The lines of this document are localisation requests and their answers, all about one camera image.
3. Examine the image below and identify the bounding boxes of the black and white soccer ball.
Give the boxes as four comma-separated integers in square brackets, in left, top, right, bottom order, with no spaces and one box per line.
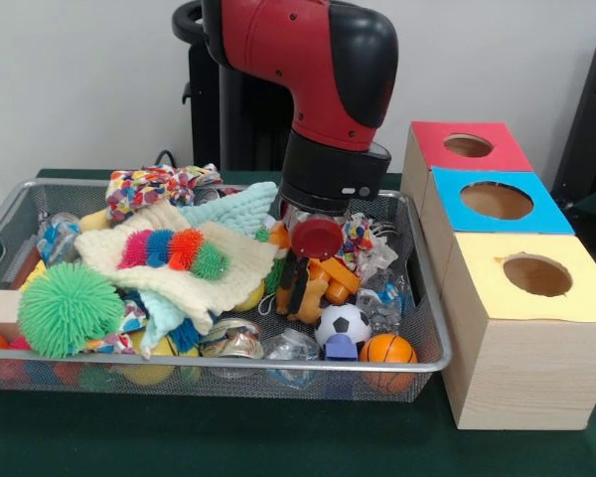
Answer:
[315,303,373,349]

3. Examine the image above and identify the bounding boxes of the black upright panel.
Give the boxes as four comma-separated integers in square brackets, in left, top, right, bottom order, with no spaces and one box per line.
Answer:
[551,33,596,235]

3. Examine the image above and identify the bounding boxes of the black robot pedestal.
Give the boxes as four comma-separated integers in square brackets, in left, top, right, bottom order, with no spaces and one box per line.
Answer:
[172,0,299,172]

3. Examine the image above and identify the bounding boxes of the green spiky ball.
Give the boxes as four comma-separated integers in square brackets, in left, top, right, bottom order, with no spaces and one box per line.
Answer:
[18,261,127,359]

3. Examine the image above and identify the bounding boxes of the mint green waffle cloth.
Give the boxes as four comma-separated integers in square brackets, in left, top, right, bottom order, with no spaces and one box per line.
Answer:
[134,181,279,359]

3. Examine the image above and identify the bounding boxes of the black cable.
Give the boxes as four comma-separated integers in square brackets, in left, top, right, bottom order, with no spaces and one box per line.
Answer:
[154,149,179,172]

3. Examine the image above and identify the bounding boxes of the orange plastic toy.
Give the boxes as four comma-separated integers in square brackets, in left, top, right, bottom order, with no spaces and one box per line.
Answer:
[268,224,362,325]

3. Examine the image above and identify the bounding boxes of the wooden box with three holes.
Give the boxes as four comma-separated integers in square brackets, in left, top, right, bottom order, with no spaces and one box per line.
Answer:
[401,121,596,431]

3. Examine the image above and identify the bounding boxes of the orange basketball toy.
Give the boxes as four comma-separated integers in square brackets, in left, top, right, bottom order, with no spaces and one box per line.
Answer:
[360,333,418,391]

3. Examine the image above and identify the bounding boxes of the cream yellow cloth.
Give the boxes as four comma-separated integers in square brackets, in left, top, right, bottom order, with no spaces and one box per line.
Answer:
[74,202,277,335]

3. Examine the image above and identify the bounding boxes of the clear mesh bin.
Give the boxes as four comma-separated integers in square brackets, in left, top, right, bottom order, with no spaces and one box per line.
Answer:
[0,179,454,400]

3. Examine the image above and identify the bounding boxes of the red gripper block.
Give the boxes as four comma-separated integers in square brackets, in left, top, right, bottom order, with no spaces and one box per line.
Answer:
[275,217,346,321]

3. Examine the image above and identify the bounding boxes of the yellow ball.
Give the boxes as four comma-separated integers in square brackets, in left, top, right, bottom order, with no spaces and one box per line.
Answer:
[124,333,180,387]

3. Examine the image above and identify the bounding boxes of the dark green table cloth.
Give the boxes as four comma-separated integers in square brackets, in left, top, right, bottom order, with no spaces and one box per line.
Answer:
[0,167,596,477]

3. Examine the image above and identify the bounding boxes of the small purple plastic toy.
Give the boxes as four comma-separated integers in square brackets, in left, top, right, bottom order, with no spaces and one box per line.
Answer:
[324,334,360,362]

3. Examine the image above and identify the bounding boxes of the multicolour spiky caterpillar toy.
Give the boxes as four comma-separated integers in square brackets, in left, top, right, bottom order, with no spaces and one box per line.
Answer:
[117,229,231,281]

